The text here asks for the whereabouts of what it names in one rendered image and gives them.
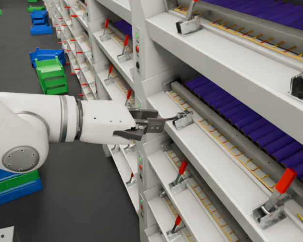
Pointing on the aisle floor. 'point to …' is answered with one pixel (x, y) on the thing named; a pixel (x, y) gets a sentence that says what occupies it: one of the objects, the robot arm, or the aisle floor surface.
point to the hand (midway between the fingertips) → (151, 120)
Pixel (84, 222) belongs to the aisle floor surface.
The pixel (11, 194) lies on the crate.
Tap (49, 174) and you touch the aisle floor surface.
